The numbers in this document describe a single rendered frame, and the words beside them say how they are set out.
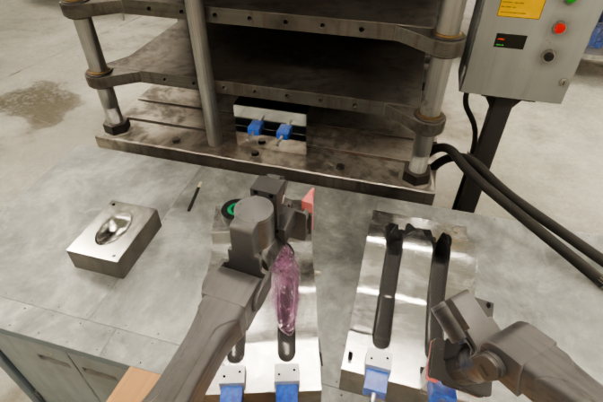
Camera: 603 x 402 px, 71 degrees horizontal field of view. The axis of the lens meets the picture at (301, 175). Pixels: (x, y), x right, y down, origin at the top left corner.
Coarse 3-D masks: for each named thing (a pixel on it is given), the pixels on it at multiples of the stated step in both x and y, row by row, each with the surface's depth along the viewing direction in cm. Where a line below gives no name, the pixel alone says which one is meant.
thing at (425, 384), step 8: (424, 368) 81; (424, 376) 80; (424, 384) 79; (432, 384) 76; (440, 384) 76; (432, 392) 75; (440, 392) 74; (448, 392) 75; (432, 400) 75; (440, 400) 74; (448, 400) 74; (456, 400) 74
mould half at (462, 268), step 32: (384, 224) 118; (416, 224) 118; (448, 224) 118; (384, 256) 102; (416, 256) 101; (416, 288) 98; (448, 288) 97; (352, 320) 92; (416, 320) 93; (416, 352) 86; (352, 384) 87; (416, 384) 81
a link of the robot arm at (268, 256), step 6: (276, 240) 67; (270, 246) 65; (276, 246) 66; (264, 252) 64; (270, 252) 65; (276, 252) 66; (264, 258) 63; (270, 258) 64; (264, 264) 64; (270, 264) 64
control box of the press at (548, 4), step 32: (480, 0) 120; (512, 0) 113; (544, 0) 112; (576, 0) 109; (480, 32) 121; (512, 32) 118; (544, 32) 116; (576, 32) 114; (480, 64) 126; (512, 64) 124; (544, 64) 121; (576, 64) 119; (512, 96) 129; (544, 96) 127; (480, 160) 152; (480, 192) 160
